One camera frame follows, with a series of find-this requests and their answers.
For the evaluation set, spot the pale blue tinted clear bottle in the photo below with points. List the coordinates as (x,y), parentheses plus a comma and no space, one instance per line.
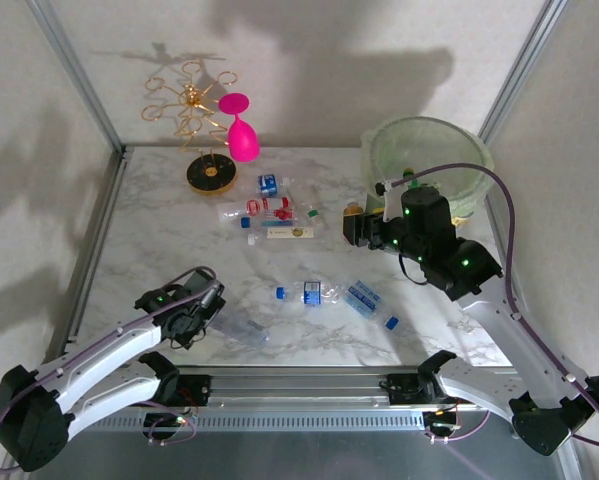
(241,327)

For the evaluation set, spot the small black connector board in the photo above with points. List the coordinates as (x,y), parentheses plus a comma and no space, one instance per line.
(179,420)
(441,425)

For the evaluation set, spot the soda water bottle blue cap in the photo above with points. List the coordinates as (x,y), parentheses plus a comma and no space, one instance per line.
(365,299)

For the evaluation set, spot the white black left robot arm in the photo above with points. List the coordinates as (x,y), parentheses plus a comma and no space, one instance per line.
(114,352)

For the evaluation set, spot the mesh bin with green bag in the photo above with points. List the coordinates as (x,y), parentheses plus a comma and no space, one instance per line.
(459,150)

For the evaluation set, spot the aluminium mounting rail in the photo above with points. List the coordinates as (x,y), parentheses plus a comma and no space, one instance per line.
(304,387)

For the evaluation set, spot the clear bottle cream paper label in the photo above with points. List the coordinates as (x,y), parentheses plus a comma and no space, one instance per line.
(289,233)

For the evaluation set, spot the pink plastic wine glass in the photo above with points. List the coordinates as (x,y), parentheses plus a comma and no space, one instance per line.
(243,142)

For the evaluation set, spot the aluminium table side rail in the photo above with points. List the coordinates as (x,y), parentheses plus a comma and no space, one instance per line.
(106,210)

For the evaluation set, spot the red label red cap bottle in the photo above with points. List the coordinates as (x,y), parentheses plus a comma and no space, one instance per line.
(253,205)

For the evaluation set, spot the aluminium frame post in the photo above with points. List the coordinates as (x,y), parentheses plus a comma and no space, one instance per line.
(531,50)
(79,75)

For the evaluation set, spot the crushed clear bottle blue cap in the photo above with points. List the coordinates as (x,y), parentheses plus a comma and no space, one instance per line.
(310,291)

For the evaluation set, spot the blue label white cap bottle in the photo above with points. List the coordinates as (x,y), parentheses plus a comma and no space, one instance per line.
(268,185)

